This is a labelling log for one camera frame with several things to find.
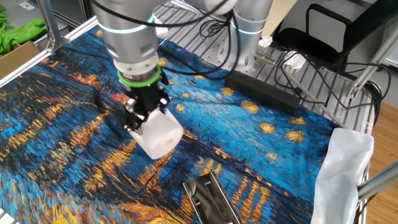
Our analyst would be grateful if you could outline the white power strip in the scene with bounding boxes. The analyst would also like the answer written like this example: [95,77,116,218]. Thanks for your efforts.
[154,24,169,37]

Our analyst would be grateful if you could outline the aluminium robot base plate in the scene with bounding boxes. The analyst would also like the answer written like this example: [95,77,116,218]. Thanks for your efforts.
[201,30,280,82]

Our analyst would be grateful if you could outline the aluminium frame post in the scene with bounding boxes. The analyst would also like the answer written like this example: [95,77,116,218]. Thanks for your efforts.
[357,161,398,202]
[39,0,71,53]
[347,29,398,100]

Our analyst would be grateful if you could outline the green cloth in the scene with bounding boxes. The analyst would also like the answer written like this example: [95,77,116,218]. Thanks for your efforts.
[0,4,47,57]

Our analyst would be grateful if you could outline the brown cardboard box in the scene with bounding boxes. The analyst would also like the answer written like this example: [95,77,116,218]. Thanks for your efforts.
[0,40,41,80]

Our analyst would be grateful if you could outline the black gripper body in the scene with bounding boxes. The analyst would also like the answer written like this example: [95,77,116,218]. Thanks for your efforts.
[121,77,169,114]

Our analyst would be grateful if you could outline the white toilet paper roll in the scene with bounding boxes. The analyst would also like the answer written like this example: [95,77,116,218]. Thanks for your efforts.
[128,107,184,160]

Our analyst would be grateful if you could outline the green wrist adapter ring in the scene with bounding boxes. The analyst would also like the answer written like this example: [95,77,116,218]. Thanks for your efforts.
[117,65,162,88]

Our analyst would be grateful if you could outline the starry night painting tablecloth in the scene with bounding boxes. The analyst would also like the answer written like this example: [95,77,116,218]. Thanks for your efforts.
[0,18,376,224]

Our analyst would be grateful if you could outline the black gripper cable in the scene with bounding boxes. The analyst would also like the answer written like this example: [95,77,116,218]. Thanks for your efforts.
[90,0,242,77]

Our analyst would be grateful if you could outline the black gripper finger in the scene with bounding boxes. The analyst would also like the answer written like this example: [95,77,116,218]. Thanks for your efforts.
[158,90,171,113]
[123,98,146,134]

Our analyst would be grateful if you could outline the black office chair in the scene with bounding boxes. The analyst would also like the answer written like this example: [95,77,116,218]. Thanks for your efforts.
[272,0,398,68]

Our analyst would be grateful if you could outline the black cable bundle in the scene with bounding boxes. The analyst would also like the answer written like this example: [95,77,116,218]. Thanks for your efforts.
[273,49,392,125]

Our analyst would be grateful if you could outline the thin grey rod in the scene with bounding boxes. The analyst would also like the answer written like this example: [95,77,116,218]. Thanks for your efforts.
[284,70,348,129]

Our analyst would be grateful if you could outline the crumpled white paper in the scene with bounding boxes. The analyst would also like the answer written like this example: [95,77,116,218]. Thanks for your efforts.
[257,35,274,48]
[284,54,307,70]

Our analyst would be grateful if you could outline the beige cardboard panel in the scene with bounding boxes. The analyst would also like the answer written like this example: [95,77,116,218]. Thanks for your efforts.
[267,0,299,37]

